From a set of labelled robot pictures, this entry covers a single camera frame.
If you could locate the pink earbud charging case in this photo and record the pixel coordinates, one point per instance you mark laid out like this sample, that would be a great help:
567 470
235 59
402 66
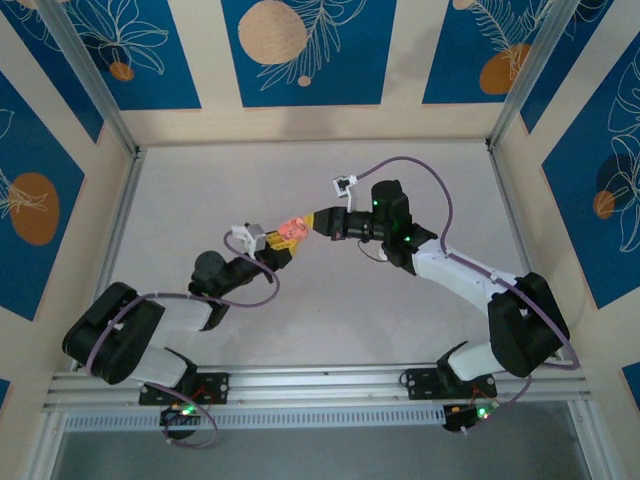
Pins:
292 227

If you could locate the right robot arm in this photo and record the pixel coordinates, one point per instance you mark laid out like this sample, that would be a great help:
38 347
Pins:
525 330

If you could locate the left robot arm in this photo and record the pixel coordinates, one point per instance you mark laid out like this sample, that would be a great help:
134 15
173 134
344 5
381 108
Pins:
125 350

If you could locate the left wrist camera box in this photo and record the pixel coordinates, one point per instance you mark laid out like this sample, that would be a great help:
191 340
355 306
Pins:
250 237

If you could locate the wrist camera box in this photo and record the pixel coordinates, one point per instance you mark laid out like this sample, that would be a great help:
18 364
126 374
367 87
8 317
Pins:
342 184
250 237

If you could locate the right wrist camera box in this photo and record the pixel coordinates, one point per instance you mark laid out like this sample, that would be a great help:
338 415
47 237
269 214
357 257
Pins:
342 184

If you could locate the aluminium side rail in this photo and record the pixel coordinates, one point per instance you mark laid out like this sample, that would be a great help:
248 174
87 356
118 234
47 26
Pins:
508 200
124 200

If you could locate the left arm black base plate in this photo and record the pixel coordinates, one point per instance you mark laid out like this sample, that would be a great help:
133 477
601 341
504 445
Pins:
220 387

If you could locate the aluminium mounting rail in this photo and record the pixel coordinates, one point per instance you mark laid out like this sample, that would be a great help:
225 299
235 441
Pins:
320 387

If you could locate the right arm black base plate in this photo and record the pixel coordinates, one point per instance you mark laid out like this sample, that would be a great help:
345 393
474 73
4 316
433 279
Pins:
420 385

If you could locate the aluminium frame post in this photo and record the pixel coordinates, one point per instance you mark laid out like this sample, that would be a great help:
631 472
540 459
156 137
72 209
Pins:
530 75
90 75

